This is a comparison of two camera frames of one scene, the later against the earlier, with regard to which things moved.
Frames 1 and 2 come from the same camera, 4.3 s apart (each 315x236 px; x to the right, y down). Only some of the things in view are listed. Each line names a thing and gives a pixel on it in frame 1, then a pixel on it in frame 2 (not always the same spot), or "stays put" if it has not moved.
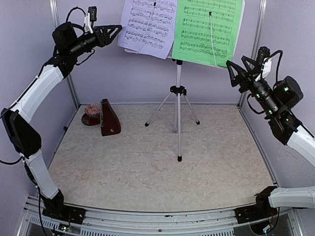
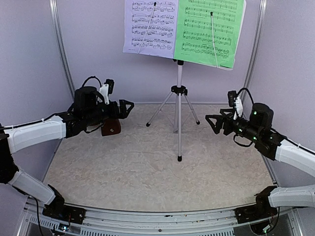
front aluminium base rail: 35,220 stays put
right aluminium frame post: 257,40 stays put
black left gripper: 103,37 to 122,113
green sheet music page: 207,31 stays put
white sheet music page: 148,26 stays put
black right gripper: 251,74 to 228,120
